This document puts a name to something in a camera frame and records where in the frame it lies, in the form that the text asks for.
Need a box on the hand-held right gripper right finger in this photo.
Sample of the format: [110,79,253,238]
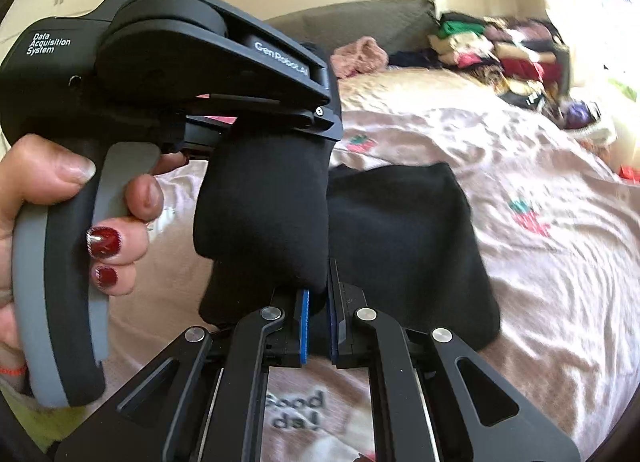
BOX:
[327,258,582,462]

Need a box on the grey padded headboard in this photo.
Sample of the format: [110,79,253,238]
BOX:
[265,0,437,58]

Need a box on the pile of folded clothes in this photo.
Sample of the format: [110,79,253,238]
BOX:
[429,12,572,112]

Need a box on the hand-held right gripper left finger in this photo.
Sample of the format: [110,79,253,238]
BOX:
[55,288,312,462]

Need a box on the purple cloth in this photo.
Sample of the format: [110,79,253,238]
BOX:
[564,99,602,131]

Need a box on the black sweater with orange cuffs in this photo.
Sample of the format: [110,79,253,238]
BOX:
[192,134,502,350]

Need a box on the person's left hand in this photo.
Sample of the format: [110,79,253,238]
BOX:
[0,134,189,386]

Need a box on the lilac strawberry print sheet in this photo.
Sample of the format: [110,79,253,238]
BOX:
[100,109,640,462]

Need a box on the pink fuzzy garment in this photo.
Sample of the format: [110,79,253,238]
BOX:
[330,36,391,80]

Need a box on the beige bed sheet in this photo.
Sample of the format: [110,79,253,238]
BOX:
[330,64,566,117]

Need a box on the lime green cloth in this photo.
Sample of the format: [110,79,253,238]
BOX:
[7,387,56,443]

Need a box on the dark navy garment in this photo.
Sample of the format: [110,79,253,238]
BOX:
[389,48,442,71]

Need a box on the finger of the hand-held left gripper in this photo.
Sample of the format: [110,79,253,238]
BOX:
[184,8,347,143]

